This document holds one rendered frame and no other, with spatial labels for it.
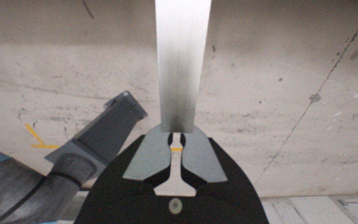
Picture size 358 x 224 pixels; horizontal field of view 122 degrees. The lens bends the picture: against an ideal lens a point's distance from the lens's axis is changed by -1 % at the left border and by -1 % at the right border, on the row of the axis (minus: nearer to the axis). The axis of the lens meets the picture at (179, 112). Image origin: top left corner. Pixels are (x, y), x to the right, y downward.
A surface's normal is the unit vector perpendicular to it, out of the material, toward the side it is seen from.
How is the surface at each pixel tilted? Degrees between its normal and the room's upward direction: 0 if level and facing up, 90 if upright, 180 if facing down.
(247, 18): 0
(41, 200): 84
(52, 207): 90
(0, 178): 93
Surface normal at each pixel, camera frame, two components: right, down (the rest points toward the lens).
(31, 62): 0.00, 0.50
